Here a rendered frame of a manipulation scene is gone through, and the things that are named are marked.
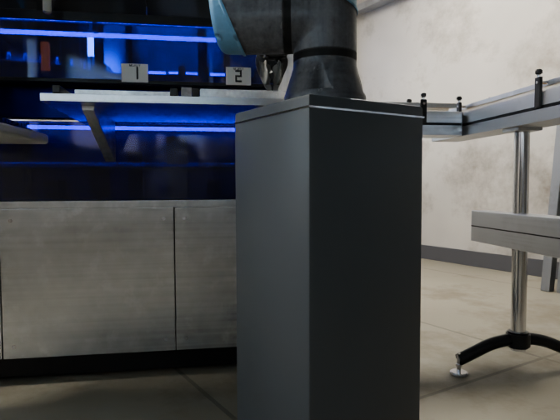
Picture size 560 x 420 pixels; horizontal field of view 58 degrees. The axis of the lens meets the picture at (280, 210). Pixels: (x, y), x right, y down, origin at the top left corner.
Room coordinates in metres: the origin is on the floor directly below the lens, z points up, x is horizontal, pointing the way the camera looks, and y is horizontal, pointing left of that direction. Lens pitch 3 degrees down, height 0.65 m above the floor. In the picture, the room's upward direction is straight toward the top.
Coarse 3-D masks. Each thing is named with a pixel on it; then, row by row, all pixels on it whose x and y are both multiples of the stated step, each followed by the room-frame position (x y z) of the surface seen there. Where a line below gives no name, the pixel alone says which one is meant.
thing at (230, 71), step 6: (228, 72) 1.72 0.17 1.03; (234, 72) 1.72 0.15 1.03; (246, 72) 1.73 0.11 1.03; (228, 78) 1.72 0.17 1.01; (234, 78) 1.72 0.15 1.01; (240, 78) 1.73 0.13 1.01; (246, 78) 1.73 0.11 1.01; (228, 84) 1.72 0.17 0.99; (234, 84) 1.72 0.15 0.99; (240, 84) 1.73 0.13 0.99; (246, 84) 1.73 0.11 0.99
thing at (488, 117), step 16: (496, 96) 1.82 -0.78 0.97; (512, 96) 1.73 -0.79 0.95; (528, 96) 1.60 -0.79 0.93; (544, 96) 1.53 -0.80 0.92; (464, 112) 1.99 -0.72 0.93; (480, 112) 1.87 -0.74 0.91; (496, 112) 1.77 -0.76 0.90; (512, 112) 1.68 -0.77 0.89; (528, 112) 1.60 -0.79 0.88; (544, 112) 1.53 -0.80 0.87; (464, 128) 1.98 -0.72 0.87; (480, 128) 1.87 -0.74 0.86; (496, 128) 1.77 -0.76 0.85
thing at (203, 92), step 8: (200, 88) 1.39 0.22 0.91; (200, 96) 1.39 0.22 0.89; (208, 96) 1.39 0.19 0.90; (216, 96) 1.40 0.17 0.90; (224, 96) 1.40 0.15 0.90; (232, 96) 1.40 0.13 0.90; (240, 96) 1.41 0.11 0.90; (248, 96) 1.41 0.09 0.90; (256, 96) 1.41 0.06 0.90; (264, 96) 1.42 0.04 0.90; (272, 96) 1.42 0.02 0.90; (280, 96) 1.42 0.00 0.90
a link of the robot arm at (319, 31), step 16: (288, 0) 0.89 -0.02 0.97; (304, 0) 0.89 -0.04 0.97; (320, 0) 0.88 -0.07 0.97; (336, 0) 0.88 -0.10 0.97; (352, 0) 0.90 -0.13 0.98; (288, 16) 0.89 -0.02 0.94; (304, 16) 0.88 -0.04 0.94; (320, 16) 0.88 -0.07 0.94; (336, 16) 0.88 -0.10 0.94; (352, 16) 0.90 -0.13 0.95; (288, 32) 0.90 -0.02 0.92; (304, 32) 0.89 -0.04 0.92; (320, 32) 0.88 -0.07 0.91; (336, 32) 0.88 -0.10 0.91; (352, 32) 0.90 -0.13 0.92; (288, 48) 0.92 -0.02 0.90; (304, 48) 0.90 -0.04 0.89; (352, 48) 0.90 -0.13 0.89
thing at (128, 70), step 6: (126, 66) 1.67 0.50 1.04; (132, 66) 1.67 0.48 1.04; (138, 66) 1.67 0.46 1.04; (144, 66) 1.68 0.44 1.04; (126, 72) 1.67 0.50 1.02; (132, 72) 1.67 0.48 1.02; (138, 72) 1.67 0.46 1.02; (144, 72) 1.68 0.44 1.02; (126, 78) 1.67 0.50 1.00; (132, 78) 1.67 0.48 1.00; (138, 78) 1.67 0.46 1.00; (144, 78) 1.68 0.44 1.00
